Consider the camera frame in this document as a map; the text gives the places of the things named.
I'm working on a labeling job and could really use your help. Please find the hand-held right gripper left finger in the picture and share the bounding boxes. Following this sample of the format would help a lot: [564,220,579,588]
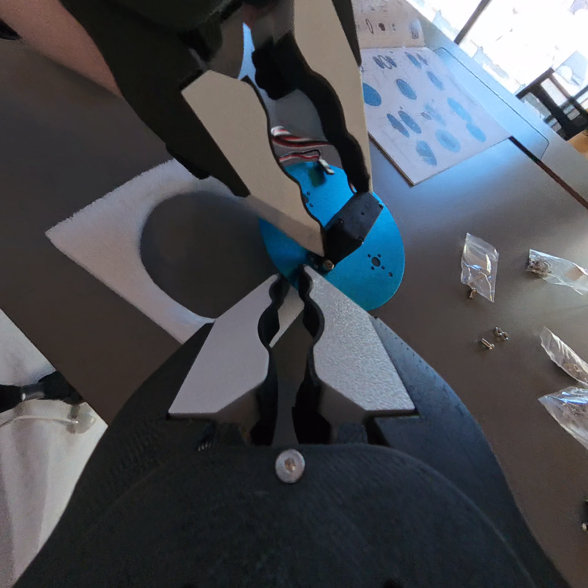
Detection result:
[168,273,286,445]

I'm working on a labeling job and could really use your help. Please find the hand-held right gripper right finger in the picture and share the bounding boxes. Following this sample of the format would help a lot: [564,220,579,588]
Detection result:
[295,266,417,445]

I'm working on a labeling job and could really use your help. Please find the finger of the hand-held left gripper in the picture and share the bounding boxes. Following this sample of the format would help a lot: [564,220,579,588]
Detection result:
[180,70,327,258]
[252,0,374,194]

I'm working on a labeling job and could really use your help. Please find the blue round metal plate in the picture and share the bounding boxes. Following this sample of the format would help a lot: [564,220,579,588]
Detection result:
[258,163,406,309]

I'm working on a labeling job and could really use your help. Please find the black servo motor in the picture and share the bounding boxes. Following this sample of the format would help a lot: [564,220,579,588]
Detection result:
[322,190,385,268]

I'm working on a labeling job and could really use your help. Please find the person's left forearm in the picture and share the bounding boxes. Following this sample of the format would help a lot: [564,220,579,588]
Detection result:
[0,7,126,99]

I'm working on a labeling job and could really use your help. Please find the dark grey desk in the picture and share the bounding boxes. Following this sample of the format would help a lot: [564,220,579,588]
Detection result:
[0,18,588,588]

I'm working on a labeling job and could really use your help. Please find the assembly instruction booklet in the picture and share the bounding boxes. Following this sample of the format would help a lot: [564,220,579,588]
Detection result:
[357,0,513,187]

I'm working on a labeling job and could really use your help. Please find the small clear bag of screws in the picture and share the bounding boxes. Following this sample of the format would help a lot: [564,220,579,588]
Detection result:
[537,386,588,450]
[461,233,499,303]
[539,326,588,386]
[526,249,588,296]

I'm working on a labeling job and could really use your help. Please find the white foam sheet with hole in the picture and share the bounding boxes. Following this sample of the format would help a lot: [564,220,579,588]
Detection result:
[45,158,276,344]

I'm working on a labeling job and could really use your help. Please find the person's white shirt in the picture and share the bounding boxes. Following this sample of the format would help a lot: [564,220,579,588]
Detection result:
[0,309,110,588]

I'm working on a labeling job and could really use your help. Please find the dark background chair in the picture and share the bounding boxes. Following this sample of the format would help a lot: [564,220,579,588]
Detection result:
[516,66,588,141]

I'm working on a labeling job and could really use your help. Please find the black strap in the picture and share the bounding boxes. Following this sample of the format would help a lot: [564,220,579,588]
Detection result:
[0,371,84,414]

